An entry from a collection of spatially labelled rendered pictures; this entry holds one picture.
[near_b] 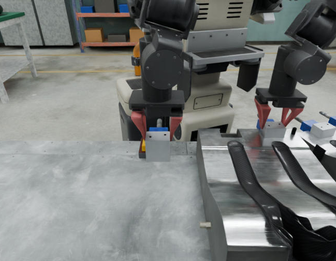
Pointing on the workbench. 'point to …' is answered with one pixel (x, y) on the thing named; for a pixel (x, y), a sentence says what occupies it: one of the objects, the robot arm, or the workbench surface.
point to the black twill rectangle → (319, 152)
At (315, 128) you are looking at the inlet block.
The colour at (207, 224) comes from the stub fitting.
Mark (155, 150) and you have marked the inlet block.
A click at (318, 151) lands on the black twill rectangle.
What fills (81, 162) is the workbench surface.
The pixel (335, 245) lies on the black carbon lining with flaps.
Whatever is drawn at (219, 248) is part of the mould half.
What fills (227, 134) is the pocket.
